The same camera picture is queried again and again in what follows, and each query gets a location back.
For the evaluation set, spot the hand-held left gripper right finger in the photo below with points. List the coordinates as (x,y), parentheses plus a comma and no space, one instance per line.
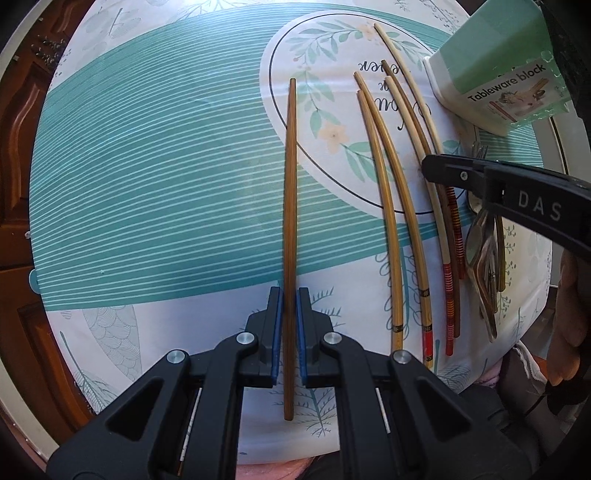
(302,332)

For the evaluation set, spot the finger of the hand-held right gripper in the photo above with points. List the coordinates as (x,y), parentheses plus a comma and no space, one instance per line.
(452,171)

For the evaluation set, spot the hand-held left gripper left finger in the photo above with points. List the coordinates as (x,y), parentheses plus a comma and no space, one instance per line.
(277,323)

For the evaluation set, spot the green plastic utensil holder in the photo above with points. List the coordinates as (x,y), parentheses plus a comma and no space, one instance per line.
(485,60)

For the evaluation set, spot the brown wooden chopstick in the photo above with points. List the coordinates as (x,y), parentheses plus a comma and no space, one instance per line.
(456,304)
(291,184)

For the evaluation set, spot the person's right hand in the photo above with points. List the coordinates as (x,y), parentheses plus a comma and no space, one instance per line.
(575,323)

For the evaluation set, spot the teal white printed tablecloth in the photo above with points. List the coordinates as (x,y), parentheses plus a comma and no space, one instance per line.
(161,184)

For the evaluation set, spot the brown wooden kitchen cabinets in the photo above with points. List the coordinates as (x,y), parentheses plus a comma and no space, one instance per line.
(18,161)

